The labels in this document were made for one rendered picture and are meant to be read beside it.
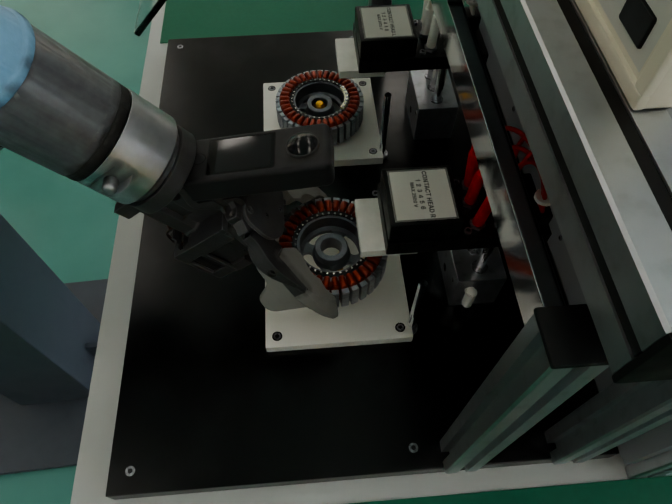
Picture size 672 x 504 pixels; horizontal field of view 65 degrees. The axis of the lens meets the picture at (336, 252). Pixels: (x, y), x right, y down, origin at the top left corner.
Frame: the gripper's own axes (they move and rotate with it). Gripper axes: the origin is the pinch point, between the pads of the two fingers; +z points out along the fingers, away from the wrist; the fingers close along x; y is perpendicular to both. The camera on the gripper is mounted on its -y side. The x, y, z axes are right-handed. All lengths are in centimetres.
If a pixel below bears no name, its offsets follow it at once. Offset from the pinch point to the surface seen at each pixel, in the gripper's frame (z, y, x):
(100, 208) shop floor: 26, 103, -72
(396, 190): -3.5, -9.5, -0.6
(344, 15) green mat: 10, 1, -51
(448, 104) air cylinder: 10.5, -11.6, -21.0
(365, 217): -1.9, -5.1, -0.7
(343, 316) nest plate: 4.4, 2.9, 4.7
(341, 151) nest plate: 5.5, 1.6, -18.1
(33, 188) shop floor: 12, 120, -81
